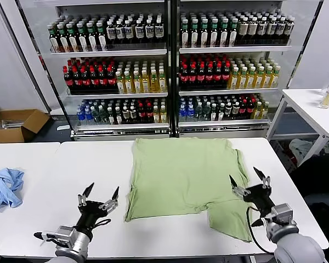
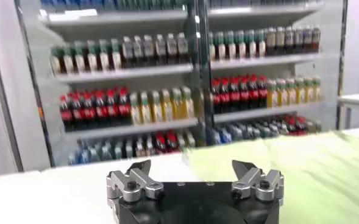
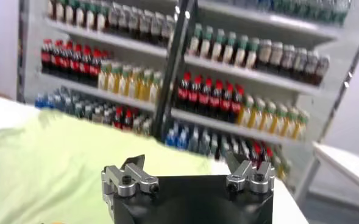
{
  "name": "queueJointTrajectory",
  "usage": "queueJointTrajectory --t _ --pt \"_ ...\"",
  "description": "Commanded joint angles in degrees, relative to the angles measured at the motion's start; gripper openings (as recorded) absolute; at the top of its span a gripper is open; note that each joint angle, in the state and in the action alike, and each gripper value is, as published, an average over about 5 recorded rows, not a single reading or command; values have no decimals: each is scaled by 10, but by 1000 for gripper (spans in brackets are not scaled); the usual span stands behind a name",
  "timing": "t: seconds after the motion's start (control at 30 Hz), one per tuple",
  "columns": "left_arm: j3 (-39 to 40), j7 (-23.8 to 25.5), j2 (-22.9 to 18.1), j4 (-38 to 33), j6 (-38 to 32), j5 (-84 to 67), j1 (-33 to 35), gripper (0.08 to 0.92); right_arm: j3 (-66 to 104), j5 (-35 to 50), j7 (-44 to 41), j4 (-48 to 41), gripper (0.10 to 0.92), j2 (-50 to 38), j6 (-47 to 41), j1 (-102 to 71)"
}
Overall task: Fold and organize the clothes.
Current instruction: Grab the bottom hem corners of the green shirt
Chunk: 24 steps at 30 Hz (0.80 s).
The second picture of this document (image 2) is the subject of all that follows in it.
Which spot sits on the beige label dark bottle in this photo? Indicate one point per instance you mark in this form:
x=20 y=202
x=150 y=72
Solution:
x=270 y=42
x=280 y=41

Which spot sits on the red label cola bottle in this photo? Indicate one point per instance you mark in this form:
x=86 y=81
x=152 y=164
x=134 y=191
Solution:
x=124 y=108
x=298 y=125
x=77 y=112
x=234 y=95
x=262 y=92
x=89 y=111
x=289 y=125
x=169 y=142
x=100 y=110
x=244 y=94
x=158 y=143
x=225 y=96
x=253 y=93
x=112 y=109
x=66 y=114
x=216 y=97

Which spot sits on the blue label water bottle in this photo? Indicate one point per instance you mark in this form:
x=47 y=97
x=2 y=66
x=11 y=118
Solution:
x=218 y=137
x=227 y=135
x=73 y=156
x=83 y=155

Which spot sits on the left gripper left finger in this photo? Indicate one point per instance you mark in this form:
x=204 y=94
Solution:
x=127 y=187

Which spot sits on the navy label dark bottle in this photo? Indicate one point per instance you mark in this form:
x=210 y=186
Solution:
x=289 y=40
x=298 y=39
x=307 y=39
x=171 y=48
x=160 y=49
x=316 y=38
x=182 y=47
x=137 y=50
x=148 y=50
x=127 y=51

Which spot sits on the pale yellow drink bottle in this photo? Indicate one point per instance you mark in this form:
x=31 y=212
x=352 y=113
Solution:
x=307 y=127
x=316 y=126
x=190 y=140
x=179 y=141

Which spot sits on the light green polo shirt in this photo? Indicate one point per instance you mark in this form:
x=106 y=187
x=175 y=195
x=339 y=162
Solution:
x=304 y=176

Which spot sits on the glass beverage display cabinet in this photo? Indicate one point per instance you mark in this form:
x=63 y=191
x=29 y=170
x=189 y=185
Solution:
x=202 y=91

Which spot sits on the green tinted water bottle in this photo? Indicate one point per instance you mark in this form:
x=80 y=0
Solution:
x=105 y=152
x=236 y=133
x=245 y=132
x=94 y=153

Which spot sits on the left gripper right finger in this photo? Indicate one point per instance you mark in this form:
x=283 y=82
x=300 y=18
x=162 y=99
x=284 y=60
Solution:
x=263 y=185

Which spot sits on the white side table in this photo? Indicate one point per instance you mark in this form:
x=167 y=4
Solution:
x=356 y=99

